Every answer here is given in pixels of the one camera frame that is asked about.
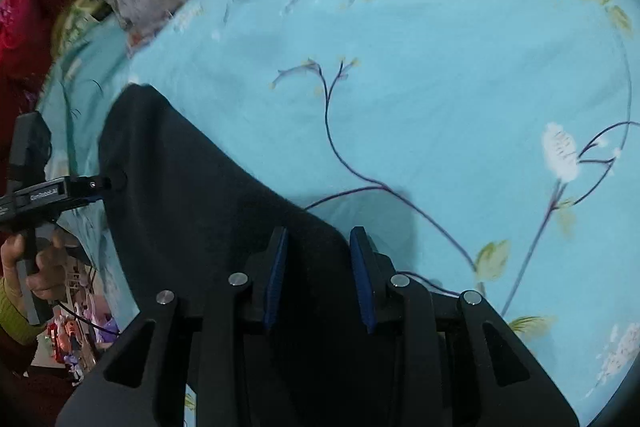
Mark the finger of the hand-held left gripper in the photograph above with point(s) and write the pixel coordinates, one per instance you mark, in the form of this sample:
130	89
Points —
90	187

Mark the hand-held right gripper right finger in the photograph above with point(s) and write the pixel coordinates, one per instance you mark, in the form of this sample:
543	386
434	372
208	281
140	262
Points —
361	279

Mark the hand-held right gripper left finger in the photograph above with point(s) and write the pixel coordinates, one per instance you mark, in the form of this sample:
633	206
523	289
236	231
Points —
275	279

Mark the black pants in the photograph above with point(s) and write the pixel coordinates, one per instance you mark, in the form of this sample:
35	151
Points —
200	207

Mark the person's left forearm green sleeve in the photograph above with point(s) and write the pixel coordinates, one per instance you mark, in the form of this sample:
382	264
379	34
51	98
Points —
12	314

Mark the person's left hand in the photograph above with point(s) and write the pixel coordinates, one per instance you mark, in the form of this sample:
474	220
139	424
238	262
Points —
56	272

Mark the colourful clutter pile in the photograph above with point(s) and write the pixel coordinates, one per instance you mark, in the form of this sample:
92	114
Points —
75	342

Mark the yellow green patterned cloth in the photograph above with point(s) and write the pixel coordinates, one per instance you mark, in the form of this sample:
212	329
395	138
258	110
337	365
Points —
75	19

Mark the person's dark red clothing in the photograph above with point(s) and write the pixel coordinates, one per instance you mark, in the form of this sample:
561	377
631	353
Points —
30	387

